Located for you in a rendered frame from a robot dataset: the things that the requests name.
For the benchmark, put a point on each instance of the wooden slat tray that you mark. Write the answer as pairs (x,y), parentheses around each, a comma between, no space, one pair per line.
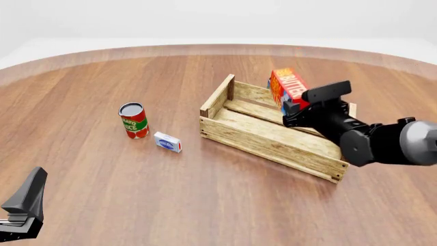
(259,133)

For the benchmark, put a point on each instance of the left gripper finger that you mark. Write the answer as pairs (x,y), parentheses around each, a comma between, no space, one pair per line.
(31,194)

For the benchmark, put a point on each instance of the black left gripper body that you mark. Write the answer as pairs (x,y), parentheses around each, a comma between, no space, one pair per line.
(20,228)

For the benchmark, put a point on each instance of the tomato sauce tin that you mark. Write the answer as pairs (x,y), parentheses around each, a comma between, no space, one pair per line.
(134,123)

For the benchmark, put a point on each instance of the small white and blue box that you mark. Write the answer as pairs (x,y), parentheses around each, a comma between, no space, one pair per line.
(167,142)

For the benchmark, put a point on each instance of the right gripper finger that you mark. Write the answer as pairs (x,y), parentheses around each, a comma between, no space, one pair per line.
(292,108)

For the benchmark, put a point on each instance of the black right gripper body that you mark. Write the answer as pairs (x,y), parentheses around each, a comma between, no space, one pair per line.
(307,118)

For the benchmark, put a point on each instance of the red butter box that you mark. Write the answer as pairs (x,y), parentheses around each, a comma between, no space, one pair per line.
(286,84)

